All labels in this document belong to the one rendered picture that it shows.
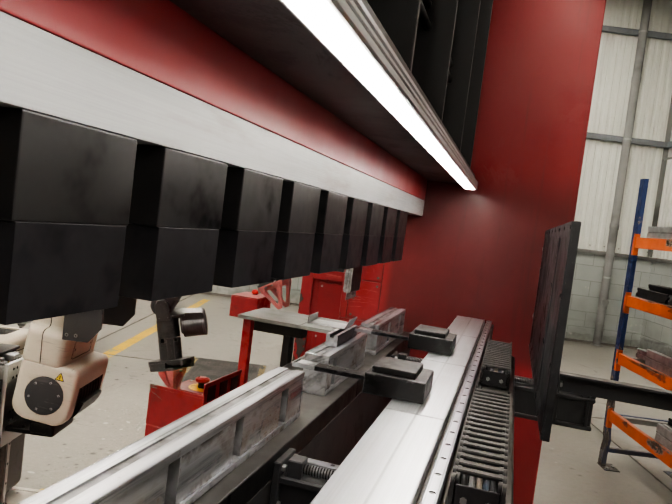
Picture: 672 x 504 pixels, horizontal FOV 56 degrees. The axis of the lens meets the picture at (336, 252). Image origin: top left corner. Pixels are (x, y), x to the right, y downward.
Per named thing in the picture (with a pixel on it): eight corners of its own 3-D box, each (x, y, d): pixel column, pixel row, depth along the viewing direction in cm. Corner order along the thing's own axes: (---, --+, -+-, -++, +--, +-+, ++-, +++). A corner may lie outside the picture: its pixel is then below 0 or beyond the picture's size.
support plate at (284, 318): (263, 310, 186) (263, 307, 186) (348, 325, 179) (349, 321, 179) (237, 317, 169) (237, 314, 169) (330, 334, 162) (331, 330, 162)
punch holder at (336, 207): (302, 265, 141) (311, 191, 141) (339, 270, 139) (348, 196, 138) (278, 267, 127) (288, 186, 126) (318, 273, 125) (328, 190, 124)
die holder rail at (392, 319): (387, 330, 248) (390, 306, 248) (402, 333, 247) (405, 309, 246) (357, 352, 200) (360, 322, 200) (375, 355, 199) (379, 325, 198)
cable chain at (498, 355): (486, 353, 158) (488, 337, 158) (510, 357, 156) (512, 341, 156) (478, 385, 122) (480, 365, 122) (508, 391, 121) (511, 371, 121)
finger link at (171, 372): (176, 399, 160) (172, 362, 160) (151, 401, 162) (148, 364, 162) (190, 394, 166) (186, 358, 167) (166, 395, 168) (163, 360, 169)
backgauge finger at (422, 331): (360, 331, 175) (363, 313, 174) (455, 348, 168) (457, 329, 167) (349, 337, 163) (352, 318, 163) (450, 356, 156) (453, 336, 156)
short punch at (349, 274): (351, 296, 175) (355, 262, 174) (358, 297, 174) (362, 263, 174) (341, 299, 165) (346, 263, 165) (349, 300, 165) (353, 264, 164)
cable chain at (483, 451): (472, 406, 107) (475, 383, 107) (507, 413, 105) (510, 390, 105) (444, 512, 65) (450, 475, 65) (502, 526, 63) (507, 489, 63)
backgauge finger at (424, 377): (304, 364, 128) (307, 340, 128) (431, 389, 121) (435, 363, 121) (283, 376, 116) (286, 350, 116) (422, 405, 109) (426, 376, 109)
